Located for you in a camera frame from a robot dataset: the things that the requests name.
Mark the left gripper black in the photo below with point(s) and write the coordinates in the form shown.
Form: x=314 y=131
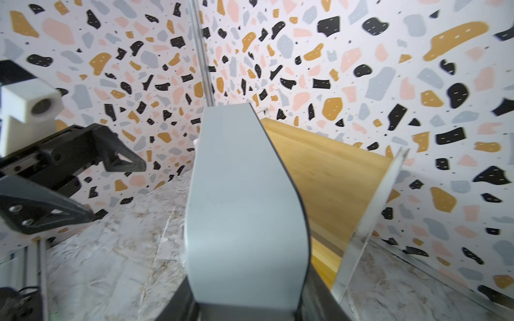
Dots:
x=38 y=180

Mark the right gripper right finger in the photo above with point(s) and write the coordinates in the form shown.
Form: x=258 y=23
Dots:
x=317 y=302

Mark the wooden two-tier shelf white frame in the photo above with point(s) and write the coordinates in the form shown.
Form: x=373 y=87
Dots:
x=343 y=188

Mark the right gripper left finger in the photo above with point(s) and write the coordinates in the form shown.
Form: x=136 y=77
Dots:
x=182 y=306

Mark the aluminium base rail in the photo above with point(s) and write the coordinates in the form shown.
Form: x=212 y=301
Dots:
x=24 y=286

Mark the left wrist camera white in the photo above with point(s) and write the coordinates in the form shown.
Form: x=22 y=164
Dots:
x=28 y=113

